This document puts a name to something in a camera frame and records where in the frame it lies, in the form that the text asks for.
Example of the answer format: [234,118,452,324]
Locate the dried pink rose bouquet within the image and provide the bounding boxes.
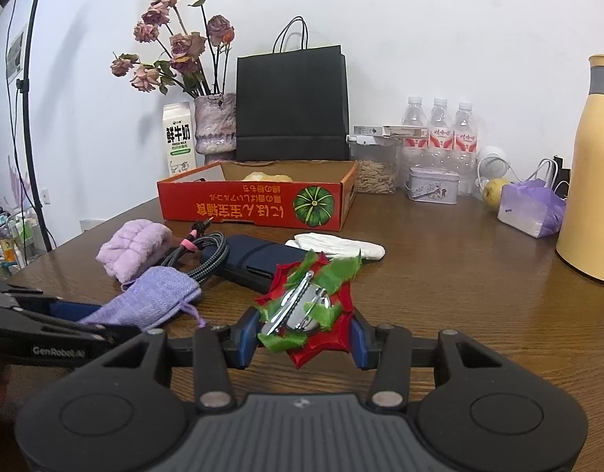
[110,0,236,98]

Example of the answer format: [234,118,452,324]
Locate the red green ribbon hair clip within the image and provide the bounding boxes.
[256,251,363,369]

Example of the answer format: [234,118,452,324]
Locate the clear water bottle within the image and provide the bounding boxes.
[428,98,453,171]
[452,102,478,196]
[400,96,429,182]

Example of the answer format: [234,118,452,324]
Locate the black charger plug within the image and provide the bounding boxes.
[552,156,571,199]

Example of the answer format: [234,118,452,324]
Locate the pink purple ceramic vase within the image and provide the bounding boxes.
[194,93,237,164]

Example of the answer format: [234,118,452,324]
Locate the braided black cable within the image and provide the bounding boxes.
[161,218,231,285]

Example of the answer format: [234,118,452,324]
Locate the small decorated tin box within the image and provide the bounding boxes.
[404,167,460,205]

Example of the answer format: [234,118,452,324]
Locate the black paper shopping bag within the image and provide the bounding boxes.
[236,16,349,162]

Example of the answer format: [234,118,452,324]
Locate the red orange cardboard box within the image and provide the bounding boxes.
[157,160,357,231]

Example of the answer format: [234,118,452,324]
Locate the white cloth glove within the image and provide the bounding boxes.
[285,232,386,261]

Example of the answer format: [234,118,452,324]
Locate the middle clear water bottle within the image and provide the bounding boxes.
[428,98,453,171]

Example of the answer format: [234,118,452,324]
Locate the lilac knitted pouch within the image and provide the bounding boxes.
[79,266,206,330]

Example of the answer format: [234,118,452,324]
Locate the clear plastic food container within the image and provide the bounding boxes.
[347,134,398,195]

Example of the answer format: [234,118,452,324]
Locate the white charging cable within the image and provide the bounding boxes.
[476,157,569,197]

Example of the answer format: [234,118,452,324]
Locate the left clear water bottle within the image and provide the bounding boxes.
[400,96,429,182]

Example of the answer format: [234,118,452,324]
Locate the white green milk carton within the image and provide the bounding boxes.
[162,102,197,176]

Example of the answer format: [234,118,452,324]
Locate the right clear water bottle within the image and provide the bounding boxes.
[452,102,478,196]

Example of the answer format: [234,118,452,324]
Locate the white round device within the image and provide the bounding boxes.
[477,145,509,179]

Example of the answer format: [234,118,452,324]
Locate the dark navy fabric case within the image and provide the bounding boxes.
[215,234,305,294]

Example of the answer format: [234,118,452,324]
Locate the white flat carton box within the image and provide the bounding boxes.
[353,125,429,140]

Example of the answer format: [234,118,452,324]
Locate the yellow green apple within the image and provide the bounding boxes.
[481,178,510,211]

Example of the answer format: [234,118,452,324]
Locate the yellow thermos bottle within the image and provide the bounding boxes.
[556,54,604,282]

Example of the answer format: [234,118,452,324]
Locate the yellow white plush toy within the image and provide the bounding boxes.
[243,171,293,182]

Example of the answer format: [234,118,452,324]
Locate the purple tissue pack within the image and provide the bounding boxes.
[497,179,567,239]

